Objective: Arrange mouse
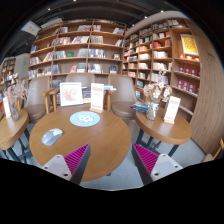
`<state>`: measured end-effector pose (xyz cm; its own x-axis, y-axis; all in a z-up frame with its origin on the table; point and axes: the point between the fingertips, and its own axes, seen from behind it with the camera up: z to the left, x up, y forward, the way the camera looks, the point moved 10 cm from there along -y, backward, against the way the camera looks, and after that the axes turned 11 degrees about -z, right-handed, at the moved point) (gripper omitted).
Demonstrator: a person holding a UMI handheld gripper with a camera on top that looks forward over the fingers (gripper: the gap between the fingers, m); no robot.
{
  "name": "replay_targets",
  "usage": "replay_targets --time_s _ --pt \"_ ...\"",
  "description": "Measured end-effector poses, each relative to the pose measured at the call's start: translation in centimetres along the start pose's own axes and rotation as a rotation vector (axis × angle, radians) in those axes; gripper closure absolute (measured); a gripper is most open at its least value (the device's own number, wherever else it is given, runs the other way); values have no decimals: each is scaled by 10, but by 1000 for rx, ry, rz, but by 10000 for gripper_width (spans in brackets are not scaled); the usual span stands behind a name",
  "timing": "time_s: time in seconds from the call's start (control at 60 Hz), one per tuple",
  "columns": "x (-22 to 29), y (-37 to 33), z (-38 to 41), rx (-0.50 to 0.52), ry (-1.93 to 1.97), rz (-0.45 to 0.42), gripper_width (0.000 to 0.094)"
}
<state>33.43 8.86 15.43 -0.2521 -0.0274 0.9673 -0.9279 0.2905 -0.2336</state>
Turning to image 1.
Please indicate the white sign on right table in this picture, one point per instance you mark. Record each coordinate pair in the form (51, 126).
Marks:
(172, 109)

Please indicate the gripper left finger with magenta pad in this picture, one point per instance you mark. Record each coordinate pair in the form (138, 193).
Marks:
(70, 167)

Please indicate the beige armchair right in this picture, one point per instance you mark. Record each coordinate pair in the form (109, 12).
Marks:
(124, 96)

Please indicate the round wooden table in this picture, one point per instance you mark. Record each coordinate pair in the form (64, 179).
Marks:
(175, 134)
(109, 140)
(10, 133)

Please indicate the yellow framed poster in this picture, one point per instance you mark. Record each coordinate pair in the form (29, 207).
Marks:
(189, 44)

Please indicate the wooden chair at right edge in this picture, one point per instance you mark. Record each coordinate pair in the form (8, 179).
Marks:
(218, 155)

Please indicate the grey computer mouse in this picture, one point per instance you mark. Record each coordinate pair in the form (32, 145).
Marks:
(51, 136)

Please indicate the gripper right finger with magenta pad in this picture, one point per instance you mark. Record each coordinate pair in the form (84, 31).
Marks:
(152, 166)

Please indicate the round wooden right table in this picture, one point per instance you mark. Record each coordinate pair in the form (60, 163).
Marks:
(175, 134)

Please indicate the beige armchair left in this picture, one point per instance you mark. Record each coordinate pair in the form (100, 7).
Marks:
(38, 90)

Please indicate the framed floral picture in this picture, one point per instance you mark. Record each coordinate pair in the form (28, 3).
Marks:
(71, 93)

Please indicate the wooden bookshelf right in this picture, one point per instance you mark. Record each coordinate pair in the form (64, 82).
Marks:
(158, 46)

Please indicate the round wooden centre table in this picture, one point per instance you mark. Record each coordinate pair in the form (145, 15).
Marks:
(109, 140)

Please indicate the white sign on left table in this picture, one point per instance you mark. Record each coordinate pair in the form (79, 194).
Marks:
(6, 107)

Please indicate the white sign on table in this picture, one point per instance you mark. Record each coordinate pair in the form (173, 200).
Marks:
(6, 107)
(172, 109)

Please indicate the white red standing sign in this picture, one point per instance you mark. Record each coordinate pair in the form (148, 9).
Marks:
(97, 97)

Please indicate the round light blue mouse pad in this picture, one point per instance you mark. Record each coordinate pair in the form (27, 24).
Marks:
(84, 119)

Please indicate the round wooden left table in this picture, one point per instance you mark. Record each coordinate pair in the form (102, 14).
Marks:
(10, 133)

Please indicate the far left bookshelf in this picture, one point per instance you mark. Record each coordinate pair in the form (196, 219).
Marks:
(8, 75)

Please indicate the left vase with dried flowers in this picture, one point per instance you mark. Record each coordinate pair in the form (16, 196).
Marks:
(13, 94)

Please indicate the wooden bookshelf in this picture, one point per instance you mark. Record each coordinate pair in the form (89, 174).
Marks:
(158, 46)
(80, 46)

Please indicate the wooden bookshelf centre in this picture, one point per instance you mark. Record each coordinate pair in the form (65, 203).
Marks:
(80, 46)

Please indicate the stack of books on chair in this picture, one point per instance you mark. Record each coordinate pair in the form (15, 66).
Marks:
(140, 106)

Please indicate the glass vase with dried flowers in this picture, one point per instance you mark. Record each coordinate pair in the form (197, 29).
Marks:
(156, 92)

